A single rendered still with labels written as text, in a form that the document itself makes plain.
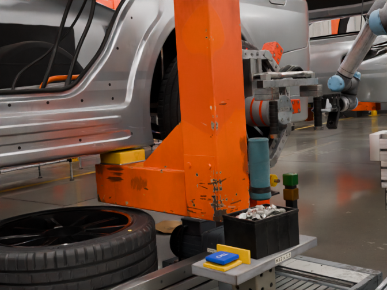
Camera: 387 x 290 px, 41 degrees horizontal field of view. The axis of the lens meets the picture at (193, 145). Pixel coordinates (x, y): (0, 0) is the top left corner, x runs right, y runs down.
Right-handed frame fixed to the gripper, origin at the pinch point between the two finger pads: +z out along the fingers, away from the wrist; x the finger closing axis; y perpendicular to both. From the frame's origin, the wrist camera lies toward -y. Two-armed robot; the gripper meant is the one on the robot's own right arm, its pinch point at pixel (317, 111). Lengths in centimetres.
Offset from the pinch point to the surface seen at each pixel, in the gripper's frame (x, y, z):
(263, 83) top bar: -3.0, 13.6, 37.8
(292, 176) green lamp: 23, -18, 62
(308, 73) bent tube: -1.8, 17.1, 3.5
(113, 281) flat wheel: -14, -45, 111
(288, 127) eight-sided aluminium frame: -19.9, -7.7, -7.9
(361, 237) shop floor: -20, -83, -89
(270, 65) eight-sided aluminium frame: -20.8, 22.2, 3.9
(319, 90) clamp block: 1.5, 9.5, 0.8
